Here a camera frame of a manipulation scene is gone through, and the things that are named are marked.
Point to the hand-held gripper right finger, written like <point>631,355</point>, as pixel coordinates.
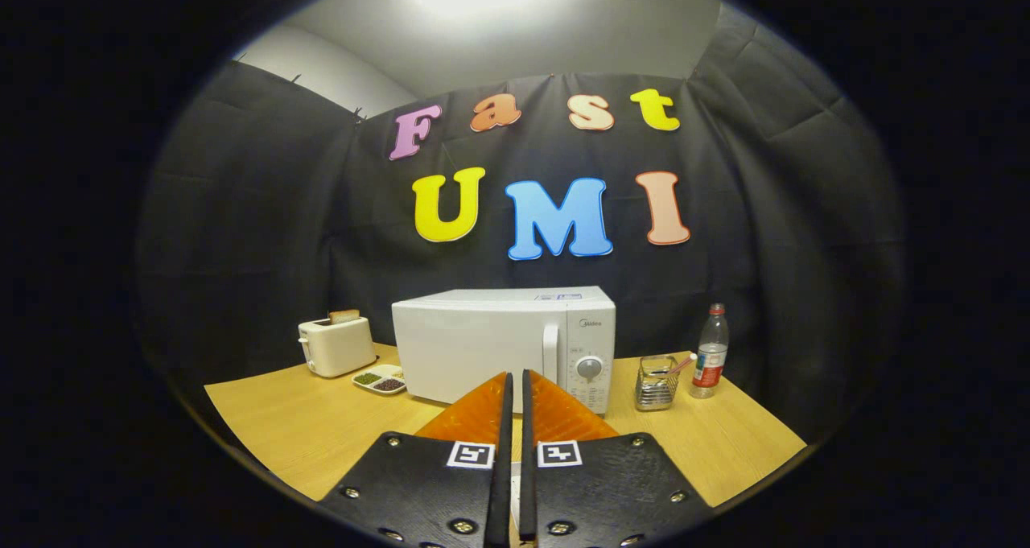
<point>528,492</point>

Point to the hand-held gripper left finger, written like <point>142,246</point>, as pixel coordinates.
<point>500,492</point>

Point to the white divided bean dish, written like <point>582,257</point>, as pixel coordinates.
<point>378,380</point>

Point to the cream slot toaster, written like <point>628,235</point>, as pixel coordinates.
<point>338,347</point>

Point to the bread slice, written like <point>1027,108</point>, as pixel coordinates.
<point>344,316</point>

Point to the red striped straw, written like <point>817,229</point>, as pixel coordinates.
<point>684,363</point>

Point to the white toaster oven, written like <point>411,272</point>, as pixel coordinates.
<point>467,347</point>

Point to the clear plastic water bottle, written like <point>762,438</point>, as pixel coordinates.
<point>712,347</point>

